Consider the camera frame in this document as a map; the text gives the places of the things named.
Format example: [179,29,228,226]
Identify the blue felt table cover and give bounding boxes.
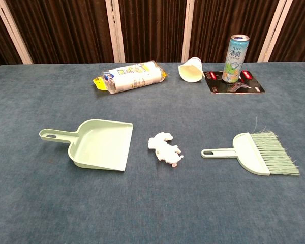
[0,60,305,244]

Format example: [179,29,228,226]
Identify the black printed packaging card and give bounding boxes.
[204,70,266,95]

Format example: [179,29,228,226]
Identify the clear plastic package white contents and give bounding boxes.
[92,60,167,95]

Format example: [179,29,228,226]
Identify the white paper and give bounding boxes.
[148,132,185,169]

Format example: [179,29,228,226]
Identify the white paper cup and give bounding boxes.
[178,56,205,83]

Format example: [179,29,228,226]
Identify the mint green plastic dustpan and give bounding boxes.
[39,119,134,173]

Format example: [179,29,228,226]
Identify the light blue drink can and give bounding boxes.
[222,34,249,84]

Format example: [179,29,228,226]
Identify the mint green hand broom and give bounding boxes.
[201,115,301,177]

